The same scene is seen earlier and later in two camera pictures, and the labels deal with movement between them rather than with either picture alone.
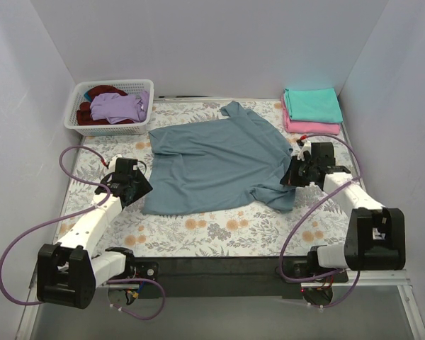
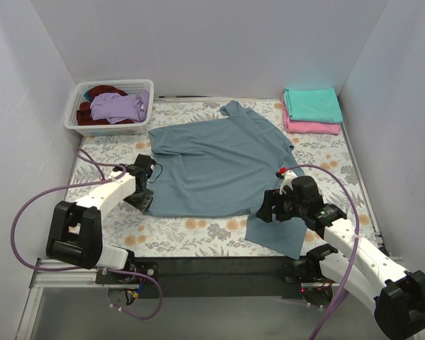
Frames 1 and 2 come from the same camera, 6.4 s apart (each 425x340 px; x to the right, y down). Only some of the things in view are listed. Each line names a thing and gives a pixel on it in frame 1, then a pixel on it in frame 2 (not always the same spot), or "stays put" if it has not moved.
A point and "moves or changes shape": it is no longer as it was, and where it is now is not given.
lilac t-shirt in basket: (116, 108) stays put
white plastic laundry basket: (76, 95) stays put
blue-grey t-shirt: (217, 163) moves or changes shape
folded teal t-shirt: (314, 105) stays put
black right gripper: (291, 173) → (274, 207)
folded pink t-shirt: (307, 127) stays put
